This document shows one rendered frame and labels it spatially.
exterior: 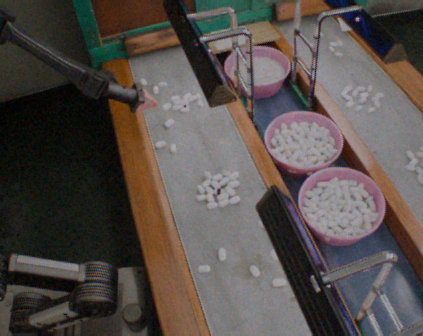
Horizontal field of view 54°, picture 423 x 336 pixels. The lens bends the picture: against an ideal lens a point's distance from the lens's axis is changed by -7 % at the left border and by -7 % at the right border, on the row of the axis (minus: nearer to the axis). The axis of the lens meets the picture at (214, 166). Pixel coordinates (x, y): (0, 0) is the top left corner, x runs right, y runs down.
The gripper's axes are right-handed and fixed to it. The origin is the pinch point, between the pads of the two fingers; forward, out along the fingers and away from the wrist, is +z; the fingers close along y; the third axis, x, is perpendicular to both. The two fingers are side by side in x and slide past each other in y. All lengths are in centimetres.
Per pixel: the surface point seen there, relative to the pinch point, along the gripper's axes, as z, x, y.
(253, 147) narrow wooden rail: 25.2, -11.9, -25.8
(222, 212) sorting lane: 13.7, 1.0, -45.4
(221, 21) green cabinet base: 31, -24, 46
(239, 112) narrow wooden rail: 26.1, -12.7, -8.0
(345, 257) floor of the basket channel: 42, -13, -70
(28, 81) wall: -18, 93, 132
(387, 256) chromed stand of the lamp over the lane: 6, -41, -92
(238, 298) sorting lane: 10, 4, -74
